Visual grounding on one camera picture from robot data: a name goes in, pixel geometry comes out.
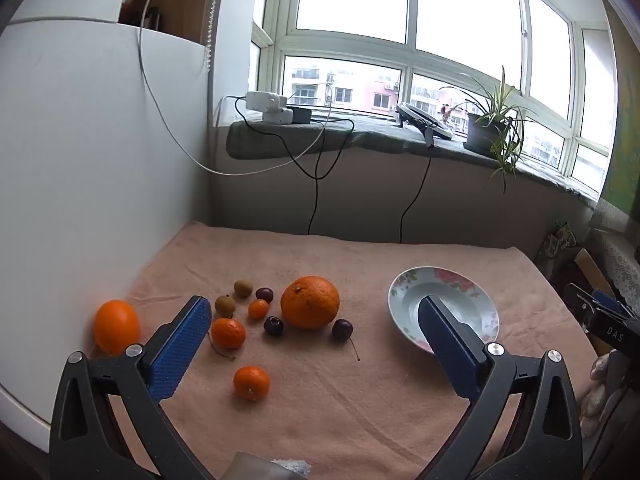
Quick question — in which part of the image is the white lace cloth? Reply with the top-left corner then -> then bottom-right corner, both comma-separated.
589,199 -> 640,313

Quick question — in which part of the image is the yellow green wall poster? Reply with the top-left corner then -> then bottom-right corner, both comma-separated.
597,0 -> 640,223

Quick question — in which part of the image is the smooth oval orange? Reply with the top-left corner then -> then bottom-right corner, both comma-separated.
93,299 -> 142,356

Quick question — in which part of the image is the white bead cord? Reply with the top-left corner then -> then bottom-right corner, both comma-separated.
204,0 -> 222,75

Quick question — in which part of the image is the mandarin orange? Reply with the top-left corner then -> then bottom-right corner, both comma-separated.
233,365 -> 271,402
210,317 -> 247,350

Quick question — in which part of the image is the potted spider plant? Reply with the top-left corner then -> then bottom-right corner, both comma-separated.
439,66 -> 540,194

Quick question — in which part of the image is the white panel board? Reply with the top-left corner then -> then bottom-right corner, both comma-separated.
0,19 -> 217,411

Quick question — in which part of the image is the cardboard box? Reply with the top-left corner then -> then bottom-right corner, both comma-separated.
572,247 -> 617,302

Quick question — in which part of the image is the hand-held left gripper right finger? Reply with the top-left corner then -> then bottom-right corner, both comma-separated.
417,295 -> 584,480

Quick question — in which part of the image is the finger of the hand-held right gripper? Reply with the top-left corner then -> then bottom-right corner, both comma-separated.
592,289 -> 627,318
565,283 -> 600,332

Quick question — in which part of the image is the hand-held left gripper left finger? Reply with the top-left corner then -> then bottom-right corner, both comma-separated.
49,296 -> 216,480

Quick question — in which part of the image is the white window frame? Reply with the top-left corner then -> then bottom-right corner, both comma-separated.
248,0 -> 620,197

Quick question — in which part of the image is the black cable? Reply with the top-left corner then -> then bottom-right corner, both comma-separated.
235,96 -> 357,236
397,127 -> 435,242

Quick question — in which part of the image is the white floral plate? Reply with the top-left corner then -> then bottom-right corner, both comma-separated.
388,266 -> 500,355

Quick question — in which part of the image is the green printed bag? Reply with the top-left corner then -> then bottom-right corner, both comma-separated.
536,220 -> 582,275

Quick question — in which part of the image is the large round orange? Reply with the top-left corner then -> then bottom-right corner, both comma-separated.
280,276 -> 341,331

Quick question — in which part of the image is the grey sill cloth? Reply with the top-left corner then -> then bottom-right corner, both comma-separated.
225,109 -> 599,207

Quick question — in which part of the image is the pale patterned cloth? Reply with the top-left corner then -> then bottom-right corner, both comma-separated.
580,351 -> 626,441

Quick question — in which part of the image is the pink towel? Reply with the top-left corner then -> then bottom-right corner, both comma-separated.
87,220 -> 601,480

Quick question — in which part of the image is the white cable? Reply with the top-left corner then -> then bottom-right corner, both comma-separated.
138,0 -> 337,177

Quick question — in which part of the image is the flat round lamp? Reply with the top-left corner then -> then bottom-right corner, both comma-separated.
395,102 -> 456,142

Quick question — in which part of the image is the brown wooden cabinet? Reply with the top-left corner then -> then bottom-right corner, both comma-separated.
117,0 -> 217,45

